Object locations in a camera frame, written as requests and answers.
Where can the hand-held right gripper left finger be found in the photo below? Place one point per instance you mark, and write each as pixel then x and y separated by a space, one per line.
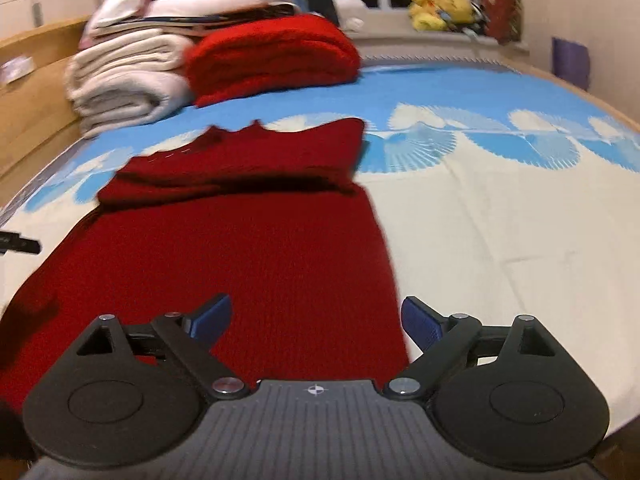
pixel 212 319

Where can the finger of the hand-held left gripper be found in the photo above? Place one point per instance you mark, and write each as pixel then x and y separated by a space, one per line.
pixel 20 242

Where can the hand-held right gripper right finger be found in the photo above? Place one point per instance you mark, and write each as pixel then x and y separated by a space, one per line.
pixel 422 327

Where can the dark red knit sweater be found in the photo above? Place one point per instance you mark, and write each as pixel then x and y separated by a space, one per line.
pixel 260 240

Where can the wooden headboard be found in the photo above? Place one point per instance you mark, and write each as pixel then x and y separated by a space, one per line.
pixel 35 125

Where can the tissue pack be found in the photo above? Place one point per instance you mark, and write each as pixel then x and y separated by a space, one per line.
pixel 17 69

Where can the cream folded blanket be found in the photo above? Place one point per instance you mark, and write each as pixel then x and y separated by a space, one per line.
pixel 130 100
pixel 125 55

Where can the white and pink cloth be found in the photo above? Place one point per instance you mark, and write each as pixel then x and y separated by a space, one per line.
pixel 125 2

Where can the bright red folded blanket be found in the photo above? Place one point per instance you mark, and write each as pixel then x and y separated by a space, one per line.
pixel 275 55

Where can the dark patterned folded cloth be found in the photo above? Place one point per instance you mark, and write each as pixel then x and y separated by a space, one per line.
pixel 200 19

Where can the purple board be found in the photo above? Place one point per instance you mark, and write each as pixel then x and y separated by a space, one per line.
pixel 571 62

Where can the yellow plush toy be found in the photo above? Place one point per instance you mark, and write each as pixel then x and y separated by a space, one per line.
pixel 425 10
pixel 457 7

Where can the white folded sheet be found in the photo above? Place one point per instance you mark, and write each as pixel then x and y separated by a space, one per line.
pixel 225 0

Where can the dark red plush bag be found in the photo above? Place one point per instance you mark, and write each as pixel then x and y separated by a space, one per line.
pixel 500 10

